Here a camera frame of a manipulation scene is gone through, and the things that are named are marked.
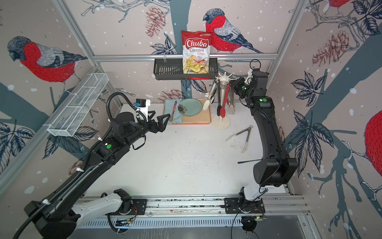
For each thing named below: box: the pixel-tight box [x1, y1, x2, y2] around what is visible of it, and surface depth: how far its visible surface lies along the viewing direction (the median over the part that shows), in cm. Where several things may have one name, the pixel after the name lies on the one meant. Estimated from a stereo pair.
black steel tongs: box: [216, 81, 222, 117], surface depth 88 cm
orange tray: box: [172, 98, 212, 125], surface depth 112 cm
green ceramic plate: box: [178, 98, 203, 117], surface depth 121 cm
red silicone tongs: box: [219, 82, 230, 119], surface depth 87 cm
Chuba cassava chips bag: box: [181, 30, 213, 75], surface depth 87 cm
